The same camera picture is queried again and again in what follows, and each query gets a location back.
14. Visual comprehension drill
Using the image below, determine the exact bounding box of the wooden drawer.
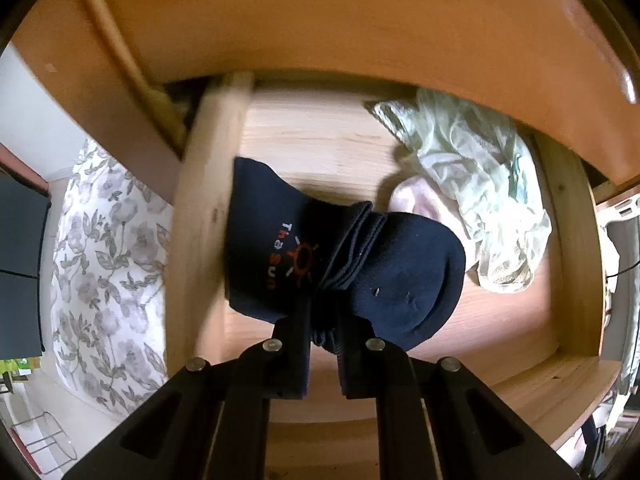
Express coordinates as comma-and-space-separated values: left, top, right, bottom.
75, 0, 640, 186
162, 72, 623, 480

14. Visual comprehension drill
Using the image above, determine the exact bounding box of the pink foam strip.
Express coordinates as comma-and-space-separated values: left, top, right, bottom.
0, 142, 51, 196

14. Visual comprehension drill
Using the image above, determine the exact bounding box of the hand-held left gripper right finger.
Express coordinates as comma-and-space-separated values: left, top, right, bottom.
332, 305, 581, 480

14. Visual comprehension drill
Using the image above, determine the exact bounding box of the grey floral white quilt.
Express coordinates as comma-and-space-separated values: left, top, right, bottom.
50, 137, 176, 418

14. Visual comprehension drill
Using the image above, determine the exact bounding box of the green white box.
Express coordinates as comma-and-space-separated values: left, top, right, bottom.
0, 357, 38, 396

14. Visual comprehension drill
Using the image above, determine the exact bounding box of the dark cabinet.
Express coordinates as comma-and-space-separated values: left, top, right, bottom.
0, 157, 53, 358

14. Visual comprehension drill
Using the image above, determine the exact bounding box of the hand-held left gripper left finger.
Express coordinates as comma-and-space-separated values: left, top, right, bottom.
62, 295, 313, 480

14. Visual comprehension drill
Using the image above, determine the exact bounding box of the light green garment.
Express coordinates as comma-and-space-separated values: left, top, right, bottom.
372, 89, 552, 295

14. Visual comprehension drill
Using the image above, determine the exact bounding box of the pink garment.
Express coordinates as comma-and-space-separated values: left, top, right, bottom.
389, 176, 451, 216

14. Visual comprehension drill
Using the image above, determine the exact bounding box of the navy sock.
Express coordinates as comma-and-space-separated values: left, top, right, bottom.
222, 156, 467, 353

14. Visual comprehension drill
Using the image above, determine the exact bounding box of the metal wire stand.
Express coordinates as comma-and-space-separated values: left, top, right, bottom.
10, 410, 76, 466

